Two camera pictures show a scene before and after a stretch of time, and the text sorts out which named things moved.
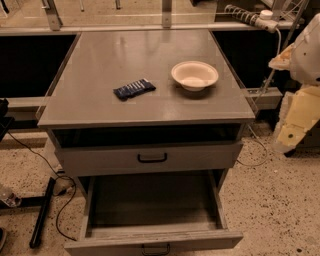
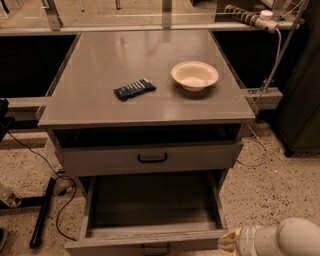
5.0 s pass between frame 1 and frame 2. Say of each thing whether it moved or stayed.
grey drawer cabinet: stayed
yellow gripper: moved
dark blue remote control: stayed
